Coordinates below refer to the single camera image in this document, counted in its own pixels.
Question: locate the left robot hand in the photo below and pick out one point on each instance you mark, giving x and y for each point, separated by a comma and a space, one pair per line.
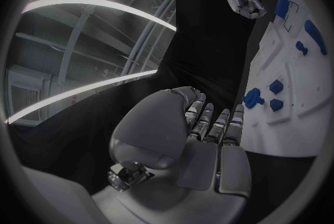
156, 123

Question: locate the white task board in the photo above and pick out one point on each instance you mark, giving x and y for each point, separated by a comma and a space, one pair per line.
287, 90

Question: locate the blue rectangular block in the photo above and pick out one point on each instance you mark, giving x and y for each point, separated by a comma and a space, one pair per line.
280, 6

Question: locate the blue peg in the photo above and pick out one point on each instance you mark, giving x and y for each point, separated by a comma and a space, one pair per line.
301, 47

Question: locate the blue long cylinder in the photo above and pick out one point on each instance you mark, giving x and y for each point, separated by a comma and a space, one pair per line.
316, 36

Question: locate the blue square block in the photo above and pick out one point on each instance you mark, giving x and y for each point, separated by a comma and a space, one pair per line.
276, 86
276, 104

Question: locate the blue gear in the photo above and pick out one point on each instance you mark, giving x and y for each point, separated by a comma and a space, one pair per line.
252, 99

